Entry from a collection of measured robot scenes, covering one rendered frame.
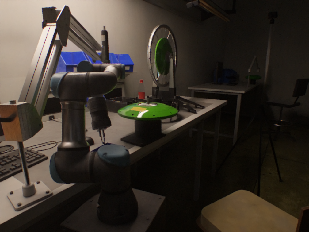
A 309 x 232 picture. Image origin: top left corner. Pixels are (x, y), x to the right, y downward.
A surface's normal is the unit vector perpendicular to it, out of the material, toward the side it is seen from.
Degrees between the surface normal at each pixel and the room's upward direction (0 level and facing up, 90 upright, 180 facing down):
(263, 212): 0
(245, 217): 0
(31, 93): 54
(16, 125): 90
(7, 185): 0
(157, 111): 21
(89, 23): 90
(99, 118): 59
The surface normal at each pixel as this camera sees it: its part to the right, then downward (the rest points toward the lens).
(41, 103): -0.10, -0.36
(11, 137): -0.11, 0.25
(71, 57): 0.83, 0.14
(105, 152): 0.09, -0.97
